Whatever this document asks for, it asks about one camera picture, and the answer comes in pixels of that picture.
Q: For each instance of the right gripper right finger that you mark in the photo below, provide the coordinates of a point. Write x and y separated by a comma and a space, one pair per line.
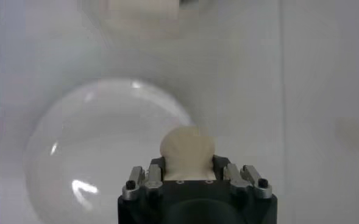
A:
235, 179

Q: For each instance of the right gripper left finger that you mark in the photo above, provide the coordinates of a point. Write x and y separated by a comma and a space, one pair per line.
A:
154, 179

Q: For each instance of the white steamed baozi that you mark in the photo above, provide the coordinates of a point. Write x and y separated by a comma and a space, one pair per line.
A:
186, 152

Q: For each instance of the round white plate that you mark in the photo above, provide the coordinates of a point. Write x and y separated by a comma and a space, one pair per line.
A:
100, 137

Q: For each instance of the cream electric cooking pot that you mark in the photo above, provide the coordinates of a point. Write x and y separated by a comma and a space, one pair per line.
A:
142, 15

